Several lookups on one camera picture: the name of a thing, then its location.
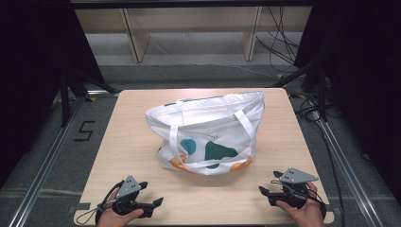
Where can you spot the beige wooden desk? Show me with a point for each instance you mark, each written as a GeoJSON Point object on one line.
{"type": "Point", "coordinates": [138, 41]}

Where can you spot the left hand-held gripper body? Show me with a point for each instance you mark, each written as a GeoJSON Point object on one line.
{"type": "Point", "coordinates": [127, 188]}

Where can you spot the black metal stand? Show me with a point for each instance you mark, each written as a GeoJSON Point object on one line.
{"type": "Point", "coordinates": [321, 94]}
{"type": "Point", "coordinates": [64, 101]}

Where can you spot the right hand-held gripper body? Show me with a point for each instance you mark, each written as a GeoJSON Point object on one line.
{"type": "Point", "coordinates": [296, 176]}

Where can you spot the white printed tote bag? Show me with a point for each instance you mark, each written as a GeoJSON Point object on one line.
{"type": "Point", "coordinates": [217, 126]}

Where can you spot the aluminium floor rail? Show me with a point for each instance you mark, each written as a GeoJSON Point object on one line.
{"type": "Point", "coordinates": [346, 176]}
{"type": "Point", "coordinates": [44, 171]}

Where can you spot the person's right hand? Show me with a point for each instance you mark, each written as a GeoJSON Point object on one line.
{"type": "Point", "coordinates": [307, 216]}

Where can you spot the person's left hand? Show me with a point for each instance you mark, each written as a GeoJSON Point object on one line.
{"type": "Point", "coordinates": [110, 218]}

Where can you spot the black curtain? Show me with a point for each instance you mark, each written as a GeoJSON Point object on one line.
{"type": "Point", "coordinates": [34, 63]}
{"type": "Point", "coordinates": [365, 78]}

